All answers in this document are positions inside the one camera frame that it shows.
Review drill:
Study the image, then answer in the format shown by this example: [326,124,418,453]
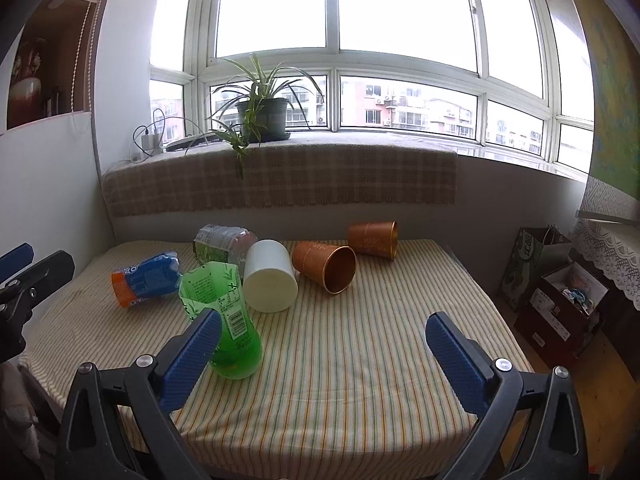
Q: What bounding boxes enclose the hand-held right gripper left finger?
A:
[55,308,223,480]

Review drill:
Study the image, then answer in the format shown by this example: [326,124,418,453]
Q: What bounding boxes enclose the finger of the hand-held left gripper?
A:
[0,243,35,282]
[0,250,76,331]

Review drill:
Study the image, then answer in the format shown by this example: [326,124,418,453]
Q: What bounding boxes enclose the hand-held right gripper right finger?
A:
[425,311,588,480]

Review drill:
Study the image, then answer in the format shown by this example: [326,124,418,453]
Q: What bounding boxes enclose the green plastic bottle cup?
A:
[179,261,263,380]

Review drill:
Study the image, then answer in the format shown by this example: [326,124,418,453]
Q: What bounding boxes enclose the blue orange plastic bottle cup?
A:
[111,251,182,308]

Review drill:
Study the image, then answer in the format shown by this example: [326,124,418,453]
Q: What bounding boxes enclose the white cup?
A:
[242,239,299,313]

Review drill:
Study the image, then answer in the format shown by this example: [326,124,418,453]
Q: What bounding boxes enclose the clear green label bottle cup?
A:
[193,224,258,281]

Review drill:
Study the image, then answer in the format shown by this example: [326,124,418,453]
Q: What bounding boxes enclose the copper orange cup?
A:
[347,220,399,260]
[291,241,357,295]

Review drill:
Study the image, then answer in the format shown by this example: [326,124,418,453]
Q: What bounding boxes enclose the beige cloth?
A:
[0,360,41,467]

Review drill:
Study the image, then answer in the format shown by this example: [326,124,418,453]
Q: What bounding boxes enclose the dark red cardboard box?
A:
[515,261,612,369]

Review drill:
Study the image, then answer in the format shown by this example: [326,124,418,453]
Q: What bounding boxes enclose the green paper bag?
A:
[501,226,574,312]

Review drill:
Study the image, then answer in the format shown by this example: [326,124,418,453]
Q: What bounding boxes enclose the white lace cloth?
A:
[570,216,640,312]

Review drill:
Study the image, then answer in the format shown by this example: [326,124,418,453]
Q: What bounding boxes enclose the black flat device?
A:
[166,132,222,152]

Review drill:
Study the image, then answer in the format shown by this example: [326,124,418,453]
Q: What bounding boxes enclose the plaid blanket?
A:
[101,142,458,219]

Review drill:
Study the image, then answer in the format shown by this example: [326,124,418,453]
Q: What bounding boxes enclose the potted spider plant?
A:
[160,52,326,181]

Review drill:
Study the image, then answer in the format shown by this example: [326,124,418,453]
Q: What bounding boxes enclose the white charger with cables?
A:
[130,108,169,164]

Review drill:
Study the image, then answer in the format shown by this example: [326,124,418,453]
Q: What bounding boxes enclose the white bead cord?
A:
[69,0,117,112]

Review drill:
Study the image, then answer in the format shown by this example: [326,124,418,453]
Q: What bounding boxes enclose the wall hanging scroll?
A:
[555,0,640,224]

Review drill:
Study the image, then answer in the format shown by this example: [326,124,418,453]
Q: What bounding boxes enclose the white window frame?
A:
[148,0,597,177]

